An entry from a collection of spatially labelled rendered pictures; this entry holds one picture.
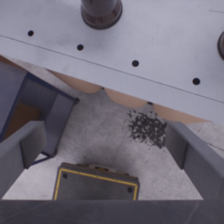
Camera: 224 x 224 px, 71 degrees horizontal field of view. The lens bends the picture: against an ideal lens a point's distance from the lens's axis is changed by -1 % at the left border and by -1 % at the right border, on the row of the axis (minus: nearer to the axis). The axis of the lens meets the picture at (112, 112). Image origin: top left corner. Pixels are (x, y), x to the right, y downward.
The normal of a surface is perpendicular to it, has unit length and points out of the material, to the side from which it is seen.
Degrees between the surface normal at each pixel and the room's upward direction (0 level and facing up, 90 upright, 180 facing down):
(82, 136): 0
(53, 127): 0
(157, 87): 11
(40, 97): 0
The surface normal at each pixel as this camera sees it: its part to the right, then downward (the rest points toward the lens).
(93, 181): -0.11, -0.11
